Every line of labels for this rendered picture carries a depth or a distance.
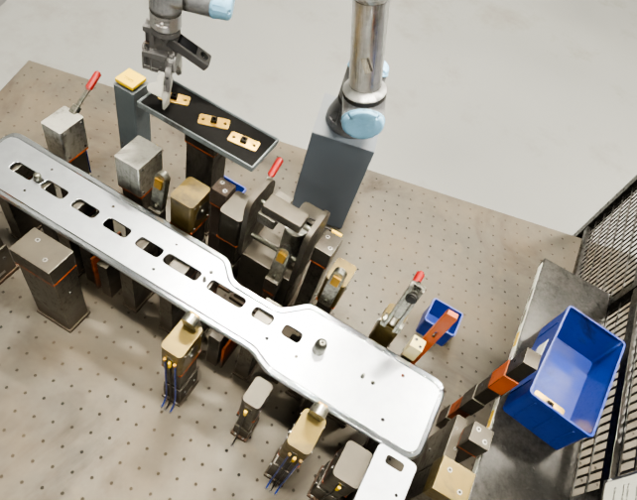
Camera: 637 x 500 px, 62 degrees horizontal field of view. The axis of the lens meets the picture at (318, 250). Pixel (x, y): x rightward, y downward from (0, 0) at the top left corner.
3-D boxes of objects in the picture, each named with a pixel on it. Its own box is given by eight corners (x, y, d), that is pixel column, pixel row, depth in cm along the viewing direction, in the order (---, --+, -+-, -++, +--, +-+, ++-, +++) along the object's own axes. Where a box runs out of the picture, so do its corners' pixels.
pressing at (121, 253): (-53, 176, 138) (-55, 172, 137) (16, 129, 151) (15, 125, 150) (416, 466, 123) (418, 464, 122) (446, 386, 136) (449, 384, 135)
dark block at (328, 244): (286, 319, 169) (314, 246, 135) (297, 304, 173) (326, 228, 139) (299, 328, 168) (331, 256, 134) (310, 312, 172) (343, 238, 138)
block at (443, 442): (398, 482, 148) (442, 456, 124) (414, 444, 155) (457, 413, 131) (408, 488, 148) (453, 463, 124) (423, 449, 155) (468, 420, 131)
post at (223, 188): (203, 267, 173) (210, 187, 140) (212, 256, 176) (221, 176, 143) (216, 275, 172) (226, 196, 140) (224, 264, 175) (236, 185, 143)
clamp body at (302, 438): (256, 484, 140) (277, 452, 112) (279, 445, 147) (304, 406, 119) (277, 498, 140) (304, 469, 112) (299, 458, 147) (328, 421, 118)
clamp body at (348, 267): (296, 337, 167) (323, 276, 137) (313, 312, 173) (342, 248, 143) (315, 348, 166) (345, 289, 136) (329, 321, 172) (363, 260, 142)
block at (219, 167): (182, 221, 181) (185, 124, 144) (196, 207, 185) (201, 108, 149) (206, 236, 180) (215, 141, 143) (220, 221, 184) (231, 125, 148)
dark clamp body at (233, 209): (209, 283, 171) (217, 209, 140) (230, 257, 177) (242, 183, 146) (228, 294, 170) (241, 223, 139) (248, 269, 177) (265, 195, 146)
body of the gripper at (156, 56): (150, 53, 141) (149, 12, 131) (183, 62, 142) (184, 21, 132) (142, 70, 136) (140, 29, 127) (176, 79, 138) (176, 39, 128)
